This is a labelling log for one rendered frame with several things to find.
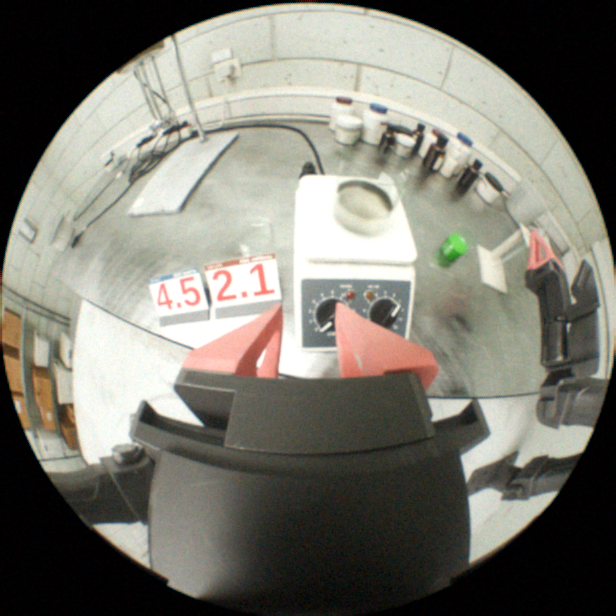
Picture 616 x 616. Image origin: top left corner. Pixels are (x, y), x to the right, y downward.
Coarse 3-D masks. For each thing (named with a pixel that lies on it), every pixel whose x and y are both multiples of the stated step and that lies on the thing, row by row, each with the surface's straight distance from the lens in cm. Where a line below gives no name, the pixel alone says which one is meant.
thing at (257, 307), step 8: (248, 256) 26; (208, 264) 27; (208, 280) 28; (272, 296) 27; (280, 296) 27; (216, 304) 29; (224, 304) 28; (232, 304) 28; (240, 304) 28; (248, 304) 27; (256, 304) 27; (264, 304) 27; (272, 304) 27; (216, 312) 29; (224, 312) 28; (232, 312) 28; (240, 312) 27; (248, 312) 27; (256, 312) 27
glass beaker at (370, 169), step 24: (360, 144) 20; (384, 144) 20; (336, 168) 18; (360, 168) 22; (384, 168) 21; (408, 168) 19; (336, 192) 19; (360, 192) 16; (384, 192) 16; (336, 216) 20; (360, 216) 18; (384, 216) 19
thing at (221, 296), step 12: (252, 264) 26; (264, 264) 25; (216, 276) 27; (228, 276) 27; (240, 276) 26; (252, 276) 26; (264, 276) 26; (216, 288) 28; (228, 288) 27; (240, 288) 27; (252, 288) 26; (264, 288) 26; (276, 288) 26; (216, 300) 28; (228, 300) 28
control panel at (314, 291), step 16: (304, 288) 21; (320, 288) 21; (336, 288) 21; (352, 288) 21; (368, 288) 22; (384, 288) 22; (400, 288) 23; (304, 304) 21; (352, 304) 22; (368, 304) 22; (400, 304) 23; (304, 320) 22; (368, 320) 23; (400, 320) 24; (304, 336) 22; (320, 336) 22
